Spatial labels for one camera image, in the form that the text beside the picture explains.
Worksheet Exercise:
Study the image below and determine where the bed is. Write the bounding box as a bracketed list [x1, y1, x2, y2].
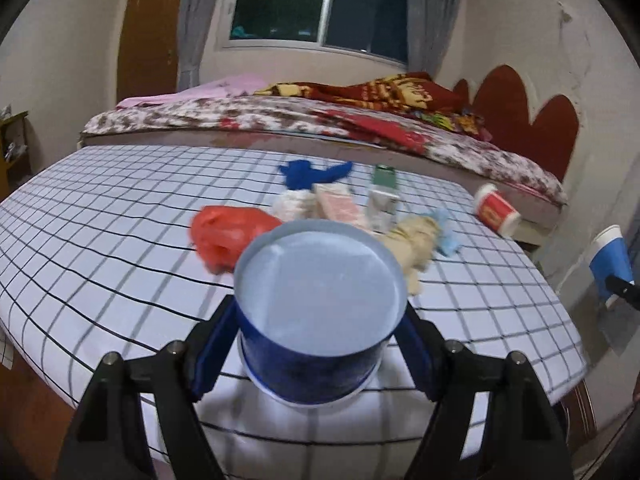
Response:
[77, 72, 571, 256]

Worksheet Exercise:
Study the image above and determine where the red headboard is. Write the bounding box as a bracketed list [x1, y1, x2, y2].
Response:
[452, 64, 581, 183]

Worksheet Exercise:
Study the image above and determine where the pink cloth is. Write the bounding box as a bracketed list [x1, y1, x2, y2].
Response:
[116, 74, 268, 110]

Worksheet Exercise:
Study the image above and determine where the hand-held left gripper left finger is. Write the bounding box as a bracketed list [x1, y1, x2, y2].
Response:
[55, 295, 242, 480]

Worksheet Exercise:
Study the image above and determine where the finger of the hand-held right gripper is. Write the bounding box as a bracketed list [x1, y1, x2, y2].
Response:
[606, 274, 640, 307]

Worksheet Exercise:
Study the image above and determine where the white crumpled tissue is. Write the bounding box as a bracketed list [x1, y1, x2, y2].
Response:
[272, 187, 321, 223]

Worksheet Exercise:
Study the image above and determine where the brown wooden door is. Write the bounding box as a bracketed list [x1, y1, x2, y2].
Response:
[116, 0, 191, 106]

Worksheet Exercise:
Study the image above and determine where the red and white paper cup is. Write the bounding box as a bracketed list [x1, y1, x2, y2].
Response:
[474, 183, 523, 238]

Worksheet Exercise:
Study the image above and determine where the blue cloth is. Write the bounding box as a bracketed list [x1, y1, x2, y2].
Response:
[278, 159, 355, 191]

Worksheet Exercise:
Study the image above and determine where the red patterned blanket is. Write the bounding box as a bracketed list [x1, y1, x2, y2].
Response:
[252, 71, 493, 148]

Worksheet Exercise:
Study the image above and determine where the blue and white paper cup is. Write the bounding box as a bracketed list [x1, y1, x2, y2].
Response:
[587, 225, 636, 310]

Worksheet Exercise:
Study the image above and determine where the white checked tablecloth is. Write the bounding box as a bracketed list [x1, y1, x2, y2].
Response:
[0, 145, 588, 466]

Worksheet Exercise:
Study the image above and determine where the red plastic bag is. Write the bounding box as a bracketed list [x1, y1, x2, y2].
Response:
[189, 205, 283, 276]

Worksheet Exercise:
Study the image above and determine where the pink packet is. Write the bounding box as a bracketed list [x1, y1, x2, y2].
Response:
[314, 183, 373, 233]

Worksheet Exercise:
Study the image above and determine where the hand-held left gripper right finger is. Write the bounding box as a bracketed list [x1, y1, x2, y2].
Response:
[395, 302, 573, 480]

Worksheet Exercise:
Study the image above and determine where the floral bedsheet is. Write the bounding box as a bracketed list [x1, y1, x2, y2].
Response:
[82, 96, 568, 206]

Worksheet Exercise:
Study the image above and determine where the green and white carton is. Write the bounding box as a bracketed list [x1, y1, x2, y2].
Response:
[367, 164, 400, 233]

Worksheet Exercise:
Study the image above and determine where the grey curtain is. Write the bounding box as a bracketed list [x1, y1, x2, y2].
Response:
[406, 0, 473, 78]
[177, 0, 241, 88]

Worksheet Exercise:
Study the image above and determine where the wooden shelf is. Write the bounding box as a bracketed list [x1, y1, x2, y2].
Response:
[0, 105, 30, 201]

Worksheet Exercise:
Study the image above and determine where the window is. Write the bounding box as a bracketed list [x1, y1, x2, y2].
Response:
[215, 0, 411, 66]

